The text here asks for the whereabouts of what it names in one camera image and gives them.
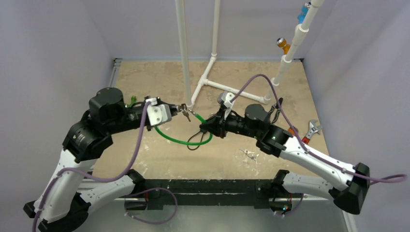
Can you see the green pipe fitting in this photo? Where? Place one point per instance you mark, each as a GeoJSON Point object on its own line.
{"type": "Point", "coordinates": [133, 102]}

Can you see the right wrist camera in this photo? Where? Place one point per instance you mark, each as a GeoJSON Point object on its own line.
{"type": "Point", "coordinates": [226, 101]}

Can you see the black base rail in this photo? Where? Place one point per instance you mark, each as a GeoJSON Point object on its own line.
{"type": "Point", "coordinates": [258, 193]}

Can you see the orange valve fitting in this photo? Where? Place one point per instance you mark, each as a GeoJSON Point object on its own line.
{"type": "Point", "coordinates": [283, 44]}

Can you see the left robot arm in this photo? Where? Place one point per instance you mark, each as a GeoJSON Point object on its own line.
{"type": "Point", "coordinates": [62, 207]}

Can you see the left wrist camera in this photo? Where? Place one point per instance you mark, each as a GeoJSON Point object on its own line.
{"type": "Point", "coordinates": [158, 112]}

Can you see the white pvc pipe frame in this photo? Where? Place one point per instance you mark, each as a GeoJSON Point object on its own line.
{"type": "Point", "coordinates": [240, 30]}

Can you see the green cable lock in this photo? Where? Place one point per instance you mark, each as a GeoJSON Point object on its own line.
{"type": "Point", "coordinates": [189, 143]}

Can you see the adjustable wrench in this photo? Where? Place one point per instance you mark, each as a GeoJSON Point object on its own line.
{"type": "Point", "coordinates": [314, 128]}

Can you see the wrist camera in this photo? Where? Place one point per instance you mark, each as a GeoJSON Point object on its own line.
{"type": "Point", "coordinates": [158, 112]}
{"type": "Point", "coordinates": [226, 101]}

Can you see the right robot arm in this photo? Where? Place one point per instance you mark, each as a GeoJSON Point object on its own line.
{"type": "Point", "coordinates": [344, 183]}

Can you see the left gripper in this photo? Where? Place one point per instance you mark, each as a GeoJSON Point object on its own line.
{"type": "Point", "coordinates": [171, 106]}

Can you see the blue valve fitting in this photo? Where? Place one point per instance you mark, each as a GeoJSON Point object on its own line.
{"type": "Point", "coordinates": [304, 10]}

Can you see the lock key set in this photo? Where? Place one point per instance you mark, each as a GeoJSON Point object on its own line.
{"type": "Point", "coordinates": [185, 111]}

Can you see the black pliers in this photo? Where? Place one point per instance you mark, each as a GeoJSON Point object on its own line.
{"type": "Point", "coordinates": [276, 110]}

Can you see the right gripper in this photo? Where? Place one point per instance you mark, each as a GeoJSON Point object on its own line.
{"type": "Point", "coordinates": [216, 125]}

